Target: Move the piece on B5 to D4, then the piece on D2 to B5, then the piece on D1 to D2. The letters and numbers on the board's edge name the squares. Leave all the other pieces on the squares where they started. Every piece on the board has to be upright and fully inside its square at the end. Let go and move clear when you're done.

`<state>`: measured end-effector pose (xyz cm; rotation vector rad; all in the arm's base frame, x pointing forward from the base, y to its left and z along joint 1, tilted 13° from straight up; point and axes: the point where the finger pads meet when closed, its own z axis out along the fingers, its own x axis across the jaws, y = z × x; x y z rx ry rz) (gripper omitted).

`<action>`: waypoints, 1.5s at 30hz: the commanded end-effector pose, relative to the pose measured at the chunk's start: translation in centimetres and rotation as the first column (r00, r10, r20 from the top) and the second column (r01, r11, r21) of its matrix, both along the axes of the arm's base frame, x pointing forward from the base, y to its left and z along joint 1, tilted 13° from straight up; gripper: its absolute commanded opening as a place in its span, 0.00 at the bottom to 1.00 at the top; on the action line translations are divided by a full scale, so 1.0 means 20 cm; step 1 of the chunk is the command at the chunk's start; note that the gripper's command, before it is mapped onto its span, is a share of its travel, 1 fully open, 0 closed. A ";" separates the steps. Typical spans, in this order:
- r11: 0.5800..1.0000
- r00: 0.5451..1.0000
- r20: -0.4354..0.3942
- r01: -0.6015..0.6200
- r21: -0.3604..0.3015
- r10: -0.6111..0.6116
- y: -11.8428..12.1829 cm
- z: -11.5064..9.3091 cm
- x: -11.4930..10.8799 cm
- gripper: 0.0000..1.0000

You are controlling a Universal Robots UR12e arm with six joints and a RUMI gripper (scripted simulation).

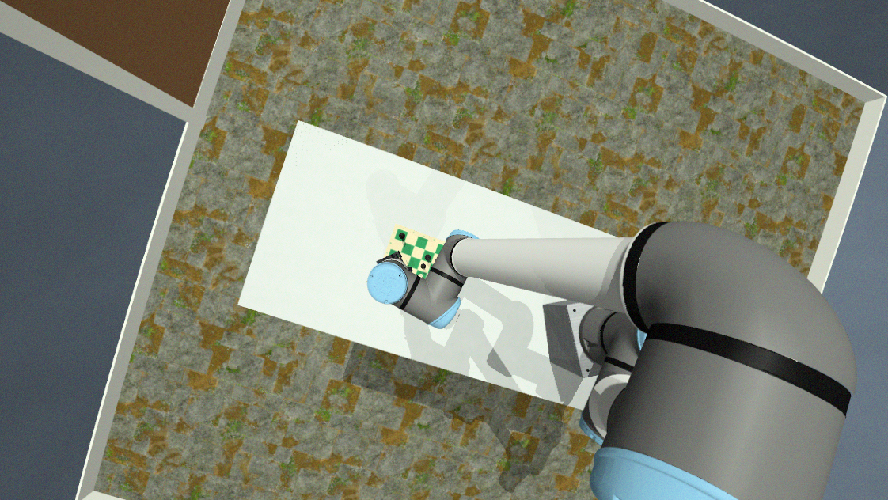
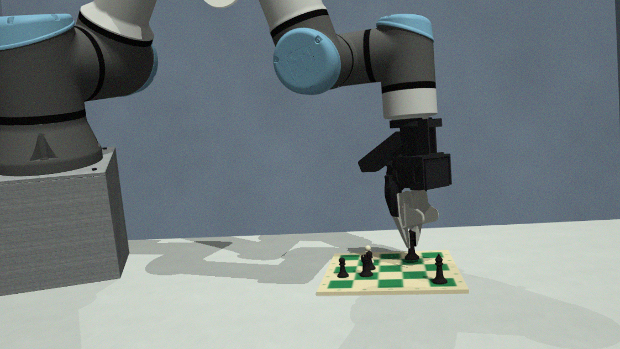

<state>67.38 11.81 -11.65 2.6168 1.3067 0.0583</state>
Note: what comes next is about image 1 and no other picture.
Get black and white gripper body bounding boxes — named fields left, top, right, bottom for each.
left=376, top=251, right=403, bottom=264

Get green and cream chessboard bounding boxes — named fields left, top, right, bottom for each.
left=383, top=224, right=445, bottom=279

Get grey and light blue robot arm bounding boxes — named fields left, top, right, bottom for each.
left=367, top=221, right=857, bottom=500

